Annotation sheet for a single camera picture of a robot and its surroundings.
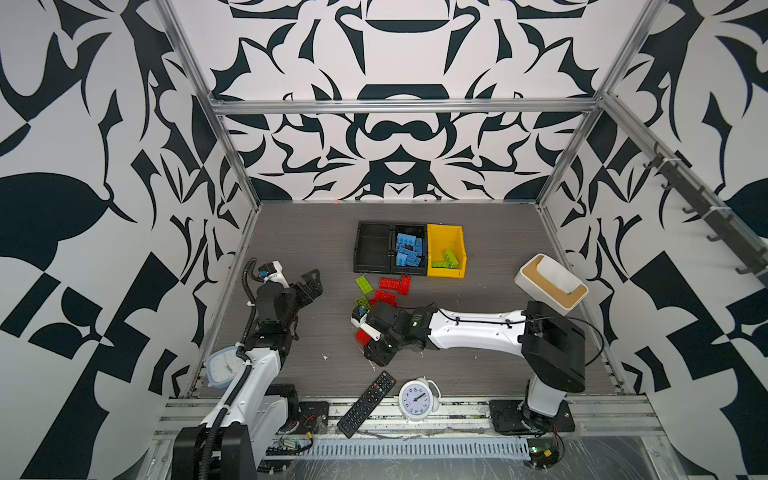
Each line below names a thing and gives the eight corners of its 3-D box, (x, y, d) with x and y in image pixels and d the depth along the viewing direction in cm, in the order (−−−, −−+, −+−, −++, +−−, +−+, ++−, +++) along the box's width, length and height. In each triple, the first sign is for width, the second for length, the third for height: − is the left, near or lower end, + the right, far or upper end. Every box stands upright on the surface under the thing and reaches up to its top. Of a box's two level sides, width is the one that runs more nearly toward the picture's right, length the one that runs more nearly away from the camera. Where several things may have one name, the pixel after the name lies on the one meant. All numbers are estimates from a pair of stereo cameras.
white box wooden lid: (561, 323, 91) (574, 312, 85) (511, 281, 100) (519, 268, 94) (581, 302, 96) (595, 289, 90) (532, 263, 105) (541, 249, 99)
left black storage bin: (354, 275, 101) (352, 264, 96) (357, 233, 112) (356, 221, 107) (390, 275, 101) (391, 264, 96) (390, 233, 112) (390, 221, 107)
